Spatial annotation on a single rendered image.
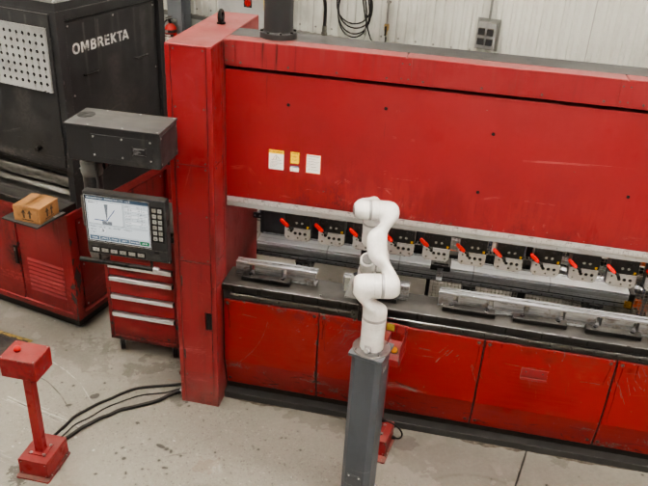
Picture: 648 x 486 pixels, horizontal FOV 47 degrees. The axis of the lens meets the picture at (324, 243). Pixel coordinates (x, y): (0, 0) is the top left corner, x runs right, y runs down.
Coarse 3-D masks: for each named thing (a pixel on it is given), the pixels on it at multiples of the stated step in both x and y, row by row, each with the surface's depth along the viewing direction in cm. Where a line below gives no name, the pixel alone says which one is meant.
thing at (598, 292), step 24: (264, 240) 470; (288, 240) 471; (312, 240) 473; (336, 264) 466; (408, 264) 455; (456, 264) 455; (504, 288) 450; (528, 288) 446; (552, 288) 443; (576, 288) 440; (600, 288) 438; (624, 288) 440
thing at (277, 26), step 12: (264, 0) 383; (276, 0) 378; (288, 0) 380; (324, 0) 388; (264, 12) 385; (276, 12) 380; (288, 12) 382; (324, 12) 395; (264, 24) 388; (276, 24) 383; (288, 24) 386; (324, 24) 399; (264, 36) 386; (276, 36) 384; (288, 36) 386
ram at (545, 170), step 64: (256, 128) 405; (320, 128) 398; (384, 128) 390; (448, 128) 383; (512, 128) 376; (576, 128) 370; (640, 128) 363; (256, 192) 423; (320, 192) 415; (384, 192) 407; (448, 192) 399; (512, 192) 392; (576, 192) 385; (640, 192) 378
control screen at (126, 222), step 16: (96, 208) 381; (112, 208) 379; (128, 208) 377; (144, 208) 375; (96, 224) 385; (112, 224) 383; (128, 224) 381; (144, 224) 380; (112, 240) 388; (128, 240) 386; (144, 240) 384
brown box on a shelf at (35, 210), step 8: (24, 200) 478; (32, 200) 477; (40, 200) 478; (48, 200) 479; (56, 200) 482; (16, 208) 471; (24, 208) 469; (32, 208) 469; (40, 208) 469; (48, 208) 476; (56, 208) 484; (8, 216) 480; (16, 216) 474; (24, 216) 472; (32, 216) 470; (40, 216) 470; (48, 216) 477; (56, 216) 482; (24, 224) 471; (32, 224) 472; (40, 224) 472
